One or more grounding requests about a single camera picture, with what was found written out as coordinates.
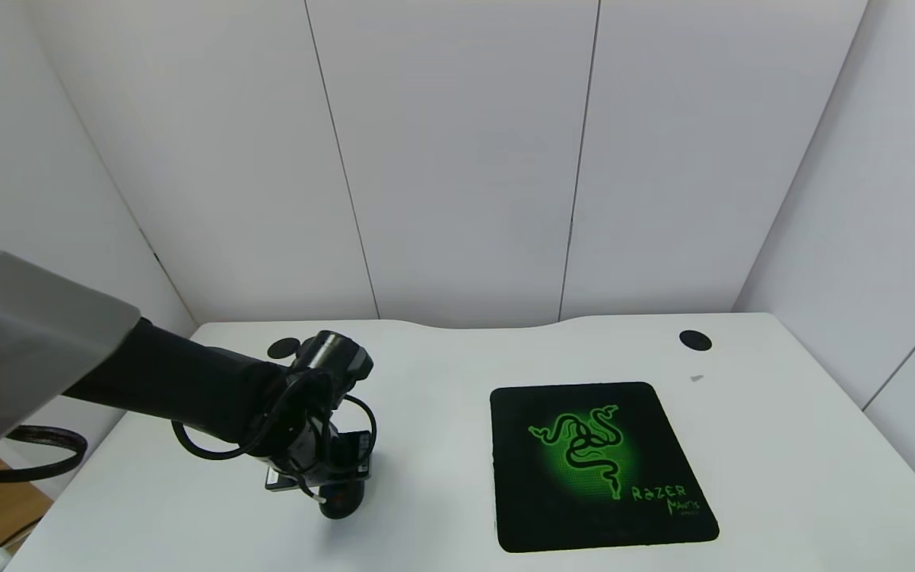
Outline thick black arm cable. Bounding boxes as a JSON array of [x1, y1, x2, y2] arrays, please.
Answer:
[[0, 425, 89, 483]]

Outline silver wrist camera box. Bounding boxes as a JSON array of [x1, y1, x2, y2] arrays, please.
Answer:
[[265, 466, 304, 493]]

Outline dark cables on floor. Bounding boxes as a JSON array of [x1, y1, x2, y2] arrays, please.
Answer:
[[0, 518, 47, 558]]

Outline black green Razer mouse pad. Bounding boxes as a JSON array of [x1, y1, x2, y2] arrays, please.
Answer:
[[490, 382, 720, 553]]

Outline black computer mouse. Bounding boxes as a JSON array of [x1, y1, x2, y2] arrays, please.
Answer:
[[319, 479, 366, 520]]

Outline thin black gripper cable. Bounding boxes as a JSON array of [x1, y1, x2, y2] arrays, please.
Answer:
[[171, 392, 380, 463]]

